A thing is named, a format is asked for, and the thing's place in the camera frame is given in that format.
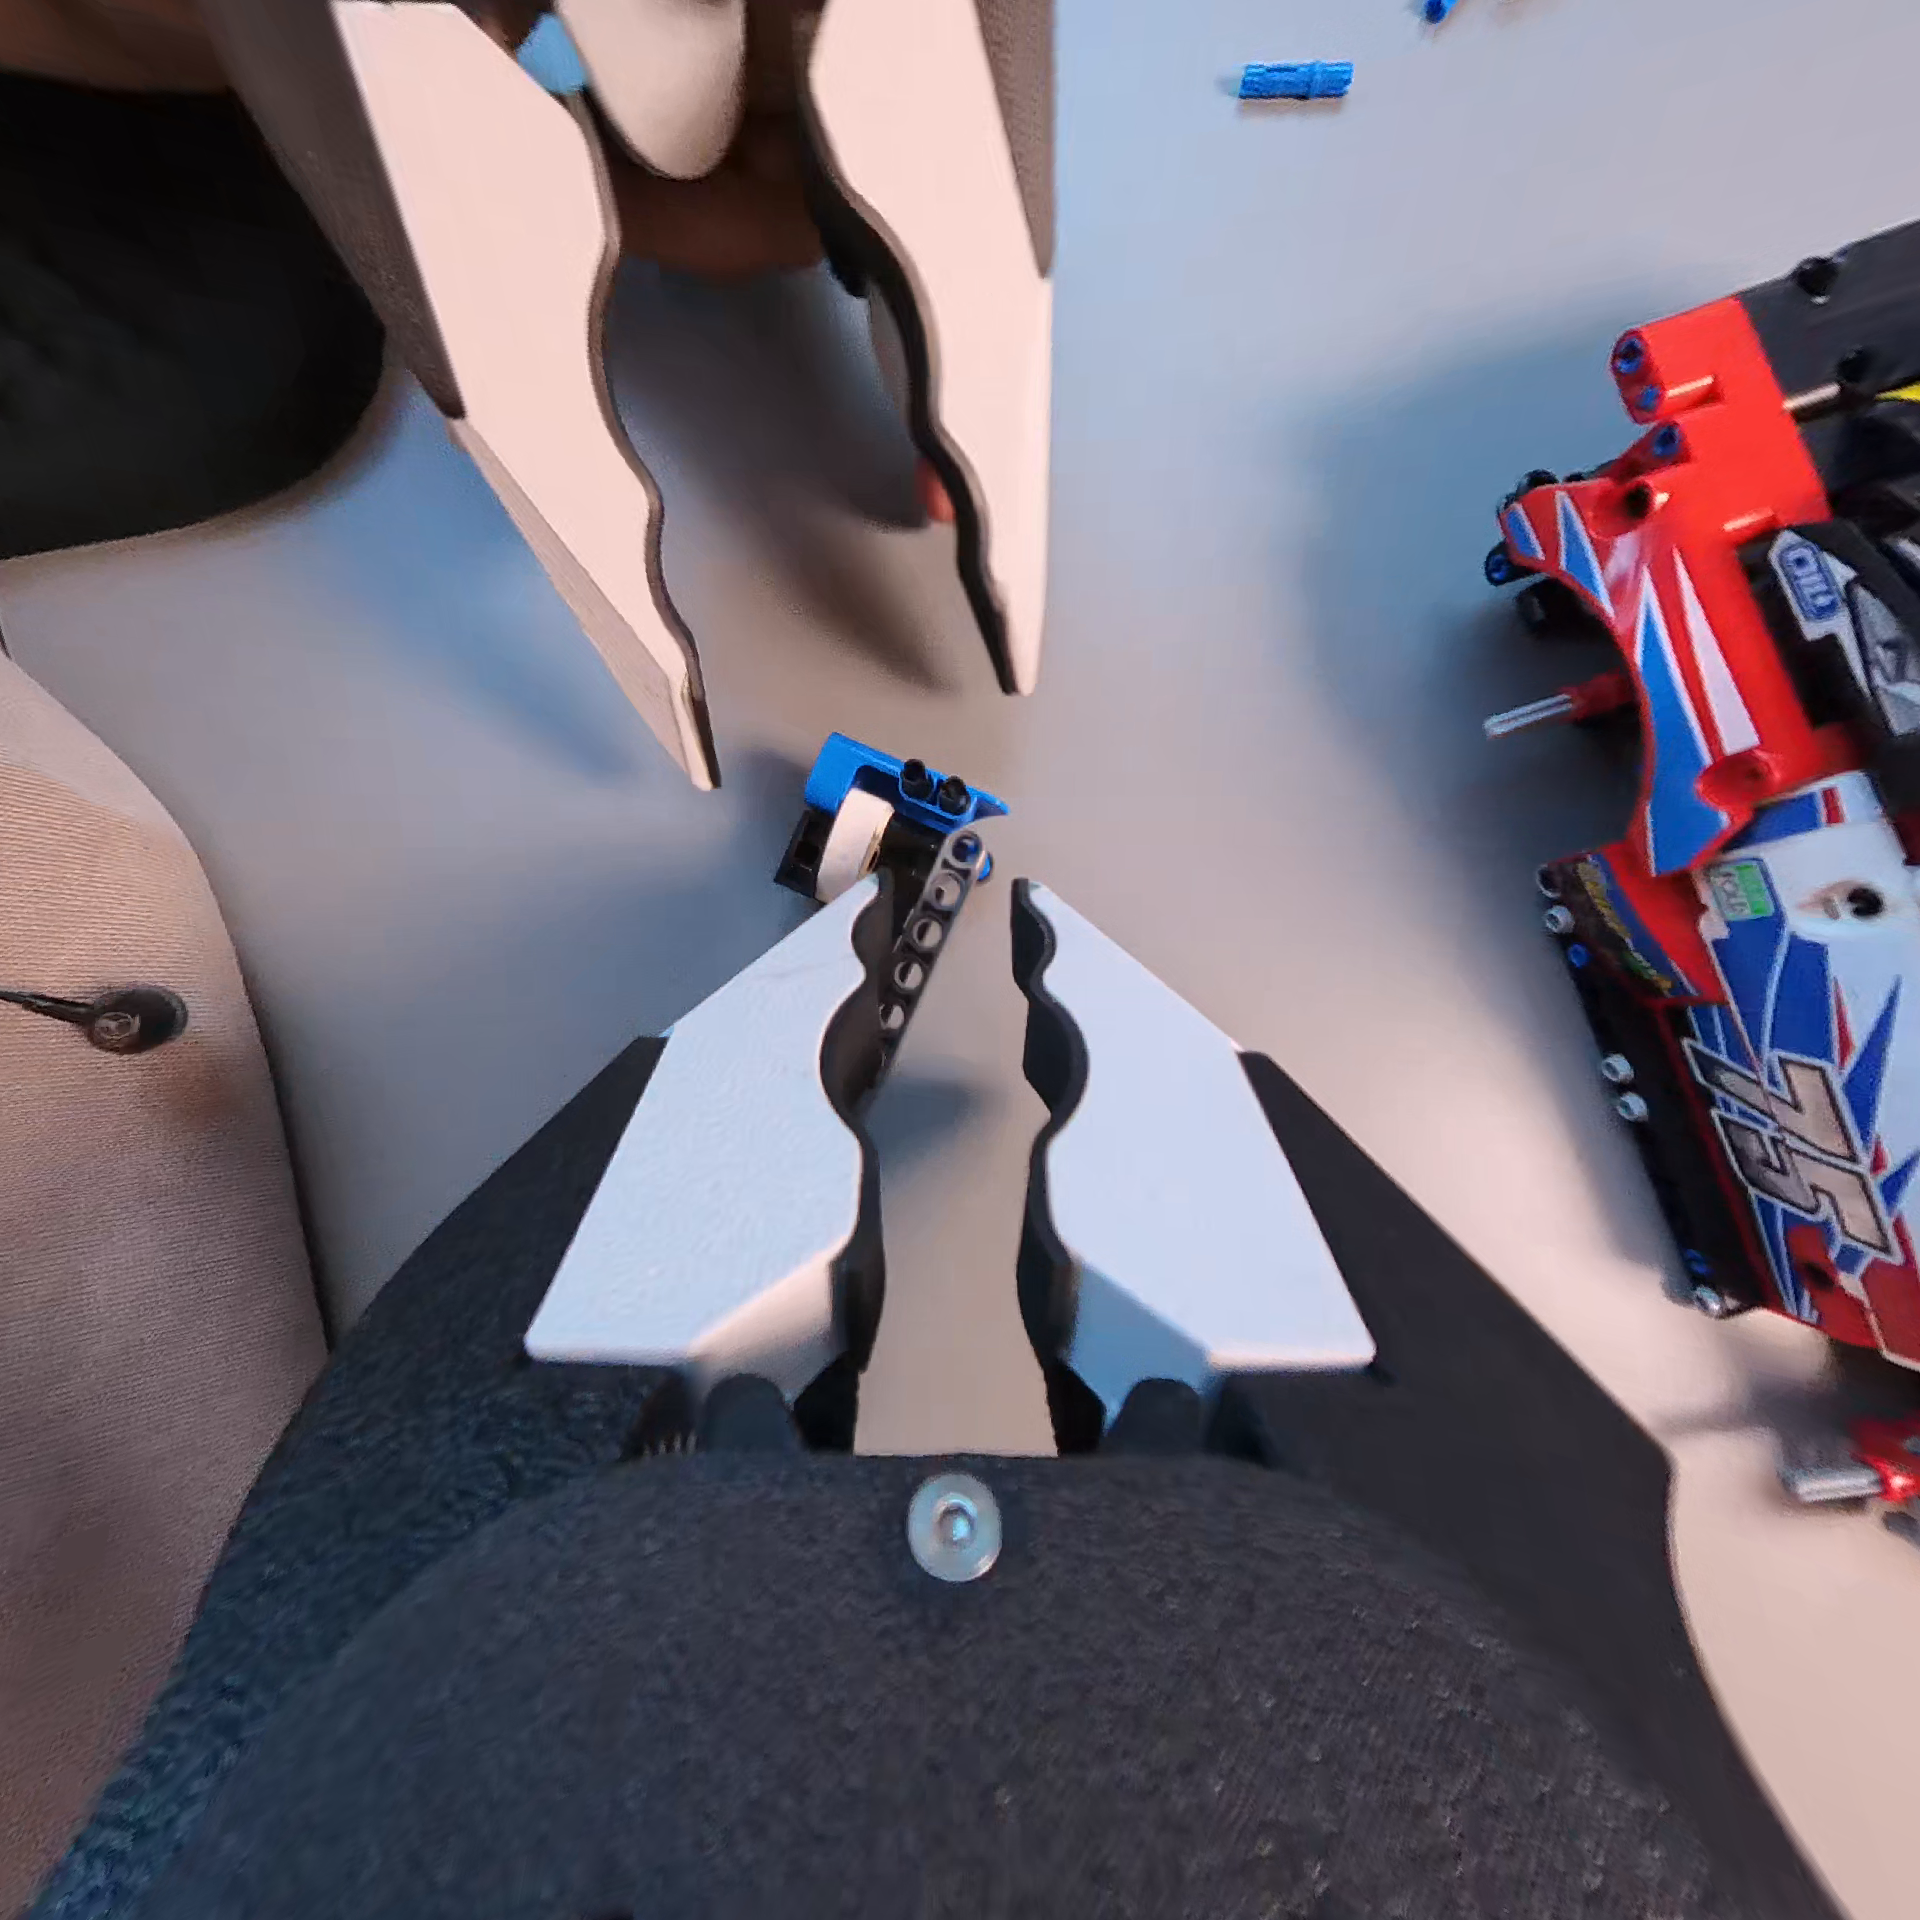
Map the red white blue lego car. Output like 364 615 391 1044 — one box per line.
1481 222 1920 1508

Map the long grey lego beam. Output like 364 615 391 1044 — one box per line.
868 833 996 1074

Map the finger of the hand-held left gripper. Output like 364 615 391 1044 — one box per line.
800 0 1054 699
329 0 725 794

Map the person's left forearm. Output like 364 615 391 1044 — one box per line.
0 0 249 89

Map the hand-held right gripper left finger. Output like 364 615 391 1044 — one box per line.
521 873 888 1452

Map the black wrist rest pad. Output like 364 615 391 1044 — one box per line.
0 67 389 566

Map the black lego spoiler assembly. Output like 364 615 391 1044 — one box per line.
771 731 1010 902

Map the person's left hand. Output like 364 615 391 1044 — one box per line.
606 140 954 527

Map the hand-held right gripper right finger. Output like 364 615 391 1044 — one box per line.
1010 877 1382 1452

